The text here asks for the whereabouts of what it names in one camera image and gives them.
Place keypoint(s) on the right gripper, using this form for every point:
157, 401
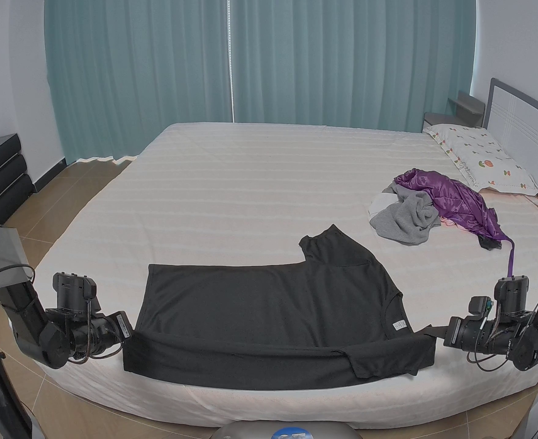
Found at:
465, 334

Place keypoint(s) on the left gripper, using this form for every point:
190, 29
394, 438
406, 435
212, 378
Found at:
111, 334

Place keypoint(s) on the black T-shirt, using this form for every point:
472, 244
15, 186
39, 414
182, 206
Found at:
259, 304

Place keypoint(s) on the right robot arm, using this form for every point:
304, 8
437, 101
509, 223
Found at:
525, 341

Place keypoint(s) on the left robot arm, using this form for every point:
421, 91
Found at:
26, 318

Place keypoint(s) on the bed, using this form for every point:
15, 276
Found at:
250, 176

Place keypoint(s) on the dark grey small garment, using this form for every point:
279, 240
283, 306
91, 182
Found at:
489, 243

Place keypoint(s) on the pink garment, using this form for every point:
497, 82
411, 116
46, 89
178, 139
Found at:
451, 223

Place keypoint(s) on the grey knit garment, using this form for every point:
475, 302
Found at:
406, 222

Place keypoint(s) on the purple satin garment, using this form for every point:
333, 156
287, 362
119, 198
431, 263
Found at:
456, 197

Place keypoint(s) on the white garment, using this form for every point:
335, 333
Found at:
381, 205

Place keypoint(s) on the white printed pillow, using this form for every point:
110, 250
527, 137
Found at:
483, 153

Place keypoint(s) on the grey bedside table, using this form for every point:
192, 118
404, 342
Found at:
461, 112

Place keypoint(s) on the blue-green curtain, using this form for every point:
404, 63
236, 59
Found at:
136, 62
351, 48

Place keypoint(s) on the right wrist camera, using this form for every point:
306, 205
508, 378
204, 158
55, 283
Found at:
479, 305

